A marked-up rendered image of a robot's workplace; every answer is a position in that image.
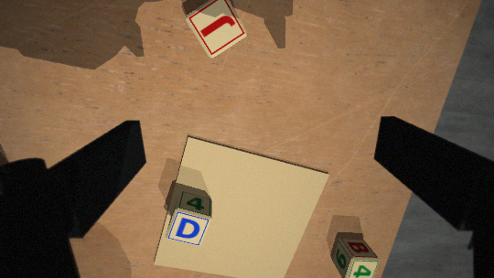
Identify beige square mat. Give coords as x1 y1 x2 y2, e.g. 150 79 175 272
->
154 136 329 278

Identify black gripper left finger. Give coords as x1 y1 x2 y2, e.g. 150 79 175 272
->
0 120 146 278

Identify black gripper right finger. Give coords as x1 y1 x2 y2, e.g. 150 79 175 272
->
374 116 494 278

